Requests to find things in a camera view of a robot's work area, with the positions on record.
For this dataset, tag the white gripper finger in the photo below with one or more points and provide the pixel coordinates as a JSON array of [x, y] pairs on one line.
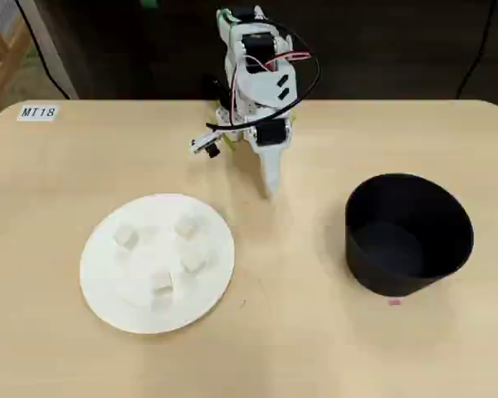
[[270, 170]]

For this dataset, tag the small pink sticker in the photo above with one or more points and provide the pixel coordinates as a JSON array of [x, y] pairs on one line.
[[394, 302]]

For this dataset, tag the light wooden furniture frame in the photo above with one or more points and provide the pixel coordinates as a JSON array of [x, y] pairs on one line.
[[0, 54]]

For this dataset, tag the black pot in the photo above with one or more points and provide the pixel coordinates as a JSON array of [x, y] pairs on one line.
[[398, 273]]

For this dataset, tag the white paper plate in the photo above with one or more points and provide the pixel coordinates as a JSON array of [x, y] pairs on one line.
[[120, 290]]

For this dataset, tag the white MT18 label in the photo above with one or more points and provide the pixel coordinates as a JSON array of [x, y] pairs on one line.
[[37, 112]]

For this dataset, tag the white cube block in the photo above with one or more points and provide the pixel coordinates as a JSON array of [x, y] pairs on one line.
[[162, 282], [188, 226], [195, 262], [126, 237]]

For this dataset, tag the yellow green tape strip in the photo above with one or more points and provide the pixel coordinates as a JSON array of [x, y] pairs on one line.
[[229, 145]]

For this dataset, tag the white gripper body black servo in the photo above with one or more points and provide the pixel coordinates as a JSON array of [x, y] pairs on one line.
[[267, 135]]

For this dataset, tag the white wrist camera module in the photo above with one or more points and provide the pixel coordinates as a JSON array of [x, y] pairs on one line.
[[203, 143]]

